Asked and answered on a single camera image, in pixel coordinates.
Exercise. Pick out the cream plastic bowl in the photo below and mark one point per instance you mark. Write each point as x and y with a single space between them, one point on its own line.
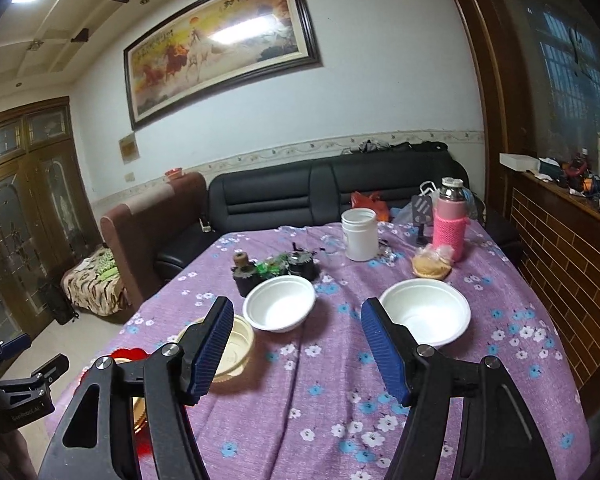
240 342

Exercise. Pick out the wooden brick-pattern counter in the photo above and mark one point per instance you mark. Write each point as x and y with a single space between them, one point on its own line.
560 270

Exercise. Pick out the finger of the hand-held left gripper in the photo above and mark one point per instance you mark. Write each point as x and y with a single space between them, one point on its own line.
40 376
12 346

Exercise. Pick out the brown armchair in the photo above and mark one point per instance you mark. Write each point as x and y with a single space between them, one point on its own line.
150 230

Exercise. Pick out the small red item on armchair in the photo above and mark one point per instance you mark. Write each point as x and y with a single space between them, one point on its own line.
174 173

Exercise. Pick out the purple floral tablecloth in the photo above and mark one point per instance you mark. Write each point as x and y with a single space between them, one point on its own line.
320 410

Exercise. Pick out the white plastic jar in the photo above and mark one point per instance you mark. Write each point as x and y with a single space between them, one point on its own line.
360 235

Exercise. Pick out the white flat box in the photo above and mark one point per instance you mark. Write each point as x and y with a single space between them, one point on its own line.
519 162

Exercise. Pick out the pink knit-sleeved thermos bottle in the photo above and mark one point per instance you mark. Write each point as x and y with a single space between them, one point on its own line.
450 230

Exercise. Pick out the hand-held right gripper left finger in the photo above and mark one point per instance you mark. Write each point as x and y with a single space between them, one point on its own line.
207 355

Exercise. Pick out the black bag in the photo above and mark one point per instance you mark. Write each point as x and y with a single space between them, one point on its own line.
59 305

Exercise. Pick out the bread in plastic bag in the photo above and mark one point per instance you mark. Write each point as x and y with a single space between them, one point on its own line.
432 262

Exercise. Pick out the wooden glass-panel door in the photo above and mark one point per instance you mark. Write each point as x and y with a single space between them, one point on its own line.
25 220

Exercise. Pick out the framed horse painting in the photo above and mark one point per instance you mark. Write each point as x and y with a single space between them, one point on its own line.
215 45

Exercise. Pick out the green wrapper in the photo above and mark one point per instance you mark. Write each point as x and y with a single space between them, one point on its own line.
271 266

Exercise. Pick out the dark clothes on sofa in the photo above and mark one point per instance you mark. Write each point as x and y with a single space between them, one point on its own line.
395 147

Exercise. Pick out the yellow wall plaque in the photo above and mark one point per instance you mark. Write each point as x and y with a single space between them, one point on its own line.
128 148

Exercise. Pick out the black cylindrical device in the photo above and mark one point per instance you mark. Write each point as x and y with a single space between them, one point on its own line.
302 266

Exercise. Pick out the black leather sofa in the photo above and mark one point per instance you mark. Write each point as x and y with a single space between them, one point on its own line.
270 195

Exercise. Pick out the black bottle with cork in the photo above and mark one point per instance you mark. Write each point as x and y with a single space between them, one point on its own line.
243 275

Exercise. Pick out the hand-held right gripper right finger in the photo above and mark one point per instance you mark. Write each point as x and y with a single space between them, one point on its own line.
385 355

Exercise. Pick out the red plastic bag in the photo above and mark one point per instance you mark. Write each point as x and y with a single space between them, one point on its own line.
370 202

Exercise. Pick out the white paper bowl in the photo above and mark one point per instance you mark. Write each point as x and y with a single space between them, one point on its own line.
280 305
425 310

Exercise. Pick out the tiger-print blanket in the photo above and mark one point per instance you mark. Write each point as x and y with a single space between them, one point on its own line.
95 280

